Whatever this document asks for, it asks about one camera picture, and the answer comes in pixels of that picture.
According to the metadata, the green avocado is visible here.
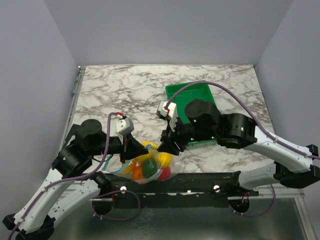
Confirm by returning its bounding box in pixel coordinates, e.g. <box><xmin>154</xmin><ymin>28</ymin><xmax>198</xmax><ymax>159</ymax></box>
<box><xmin>142</xmin><ymin>158</ymin><xmax>158</xmax><ymax>179</ymax></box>

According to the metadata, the clear zip top bag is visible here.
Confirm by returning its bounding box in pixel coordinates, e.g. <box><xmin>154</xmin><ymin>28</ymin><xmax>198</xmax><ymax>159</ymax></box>
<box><xmin>102</xmin><ymin>141</ymin><xmax>182</xmax><ymax>184</ymax></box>

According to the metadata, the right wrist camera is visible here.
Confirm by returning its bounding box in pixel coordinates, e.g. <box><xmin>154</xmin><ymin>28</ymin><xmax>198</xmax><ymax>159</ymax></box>
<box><xmin>156</xmin><ymin>101</ymin><xmax>178</xmax><ymax>132</ymax></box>

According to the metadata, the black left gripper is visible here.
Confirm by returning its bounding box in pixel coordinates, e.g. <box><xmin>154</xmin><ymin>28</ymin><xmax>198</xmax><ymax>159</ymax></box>
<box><xmin>89</xmin><ymin>131</ymin><xmax>150</xmax><ymax>163</ymax></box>

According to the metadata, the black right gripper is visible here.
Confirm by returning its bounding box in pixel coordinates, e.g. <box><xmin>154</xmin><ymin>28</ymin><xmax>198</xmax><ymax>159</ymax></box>
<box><xmin>156</xmin><ymin>115</ymin><xmax>216</xmax><ymax>156</ymax></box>

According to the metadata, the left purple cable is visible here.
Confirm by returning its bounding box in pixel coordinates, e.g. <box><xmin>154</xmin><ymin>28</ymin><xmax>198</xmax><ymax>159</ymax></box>
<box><xmin>8</xmin><ymin>112</ymin><xmax>142</xmax><ymax>240</ymax></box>

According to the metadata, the yellow orange mango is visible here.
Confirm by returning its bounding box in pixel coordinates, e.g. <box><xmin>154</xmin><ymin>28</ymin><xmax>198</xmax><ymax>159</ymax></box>
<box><xmin>123</xmin><ymin>157</ymin><xmax>142</xmax><ymax>174</ymax></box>

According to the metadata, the metal table edge rail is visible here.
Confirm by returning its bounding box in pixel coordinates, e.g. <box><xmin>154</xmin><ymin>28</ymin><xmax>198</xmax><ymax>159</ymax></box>
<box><xmin>53</xmin><ymin>66</ymin><xmax>86</xmax><ymax>171</ymax></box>

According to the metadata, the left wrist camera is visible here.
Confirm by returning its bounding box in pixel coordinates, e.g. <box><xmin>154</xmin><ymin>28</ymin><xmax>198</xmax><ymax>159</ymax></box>
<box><xmin>115</xmin><ymin>117</ymin><xmax>134</xmax><ymax>144</ymax></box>

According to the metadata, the green plastic tray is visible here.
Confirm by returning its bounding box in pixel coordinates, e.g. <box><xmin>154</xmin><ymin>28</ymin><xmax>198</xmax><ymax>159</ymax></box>
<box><xmin>164</xmin><ymin>81</ymin><xmax>218</xmax><ymax>148</ymax></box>

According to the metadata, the yellow banana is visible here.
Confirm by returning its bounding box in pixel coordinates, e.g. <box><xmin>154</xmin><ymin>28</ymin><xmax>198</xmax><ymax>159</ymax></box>
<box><xmin>141</xmin><ymin>141</ymin><xmax>159</xmax><ymax>150</ymax></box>

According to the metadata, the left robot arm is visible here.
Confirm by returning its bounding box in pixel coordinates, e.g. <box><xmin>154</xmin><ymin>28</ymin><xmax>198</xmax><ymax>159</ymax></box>
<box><xmin>2</xmin><ymin>113</ymin><xmax>147</xmax><ymax>240</ymax></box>

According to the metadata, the orange fruit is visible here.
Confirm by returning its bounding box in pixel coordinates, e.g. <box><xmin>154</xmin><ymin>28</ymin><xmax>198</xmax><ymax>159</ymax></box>
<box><xmin>132</xmin><ymin>165</ymin><xmax>145</xmax><ymax>181</ymax></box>

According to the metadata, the red apple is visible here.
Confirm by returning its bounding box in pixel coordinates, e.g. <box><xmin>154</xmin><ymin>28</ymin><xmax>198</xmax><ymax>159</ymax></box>
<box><xmin>157</xmin><ymin>166</ymin><xmax>171</xmax><ymax>181</ymax></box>

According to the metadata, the black mounting rail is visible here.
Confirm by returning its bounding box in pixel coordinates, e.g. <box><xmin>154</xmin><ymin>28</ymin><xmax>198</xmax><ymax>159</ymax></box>
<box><xmin>106</xmin><ymin>172</ymin><xmax>259</xmax><ymax>209</ymax></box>

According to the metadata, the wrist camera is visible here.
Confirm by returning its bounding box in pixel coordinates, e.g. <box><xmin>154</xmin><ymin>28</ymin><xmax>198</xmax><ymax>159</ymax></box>
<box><xmin>115</xmin><ymin>117</ymin><xmax>134</xmax><ymax>144</ymax></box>
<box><xmin>156</xmin><ymin>101</ymin><xmax>178</xmax><ymax>132</ymax></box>

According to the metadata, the yellow apple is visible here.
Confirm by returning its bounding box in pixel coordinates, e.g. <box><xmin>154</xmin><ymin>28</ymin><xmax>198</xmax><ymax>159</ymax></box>
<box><xmin>155</xmin><ymin>152</ymin><xmax>173</xmax><ymax>169</ymax></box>

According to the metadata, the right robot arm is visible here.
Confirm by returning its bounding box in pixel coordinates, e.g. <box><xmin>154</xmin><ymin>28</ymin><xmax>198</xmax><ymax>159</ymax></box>
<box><xmin>156</xmin><ymin>99</ymin><xmax>320</xmax><ymax>196</ymax></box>

